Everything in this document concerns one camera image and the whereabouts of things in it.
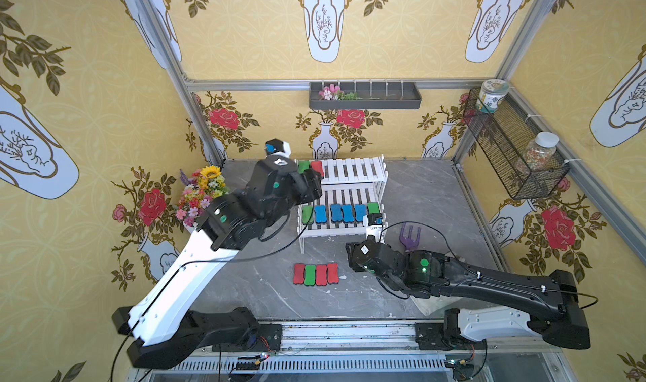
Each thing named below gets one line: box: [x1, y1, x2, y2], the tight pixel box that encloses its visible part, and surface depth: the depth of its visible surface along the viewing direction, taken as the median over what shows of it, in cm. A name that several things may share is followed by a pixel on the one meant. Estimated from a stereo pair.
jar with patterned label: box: [476, 79, 510, 114], surface depth 87 cm
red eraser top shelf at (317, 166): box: [310, 160, 324, 178], surface depth 82 cm
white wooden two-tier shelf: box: [296, 154, 389, 255], surface depth 85 cm
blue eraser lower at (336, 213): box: [329, 203, 344, 223], surface depth 87 cm
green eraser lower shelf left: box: [301, 205, 314, 226], surface depth 88 cm
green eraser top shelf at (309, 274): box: [304, 264, 316, 287], surface depth 87 cm
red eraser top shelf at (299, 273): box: [292, 263, 305, 285], surface depth 87 cm
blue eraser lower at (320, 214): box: [314, 204, 328, 223], surface depth 88 cm
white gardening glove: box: [409, 294, 457, 317], surface depth 81 cm
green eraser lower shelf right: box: [367, 201, 381, 214], surface depth 89 cm
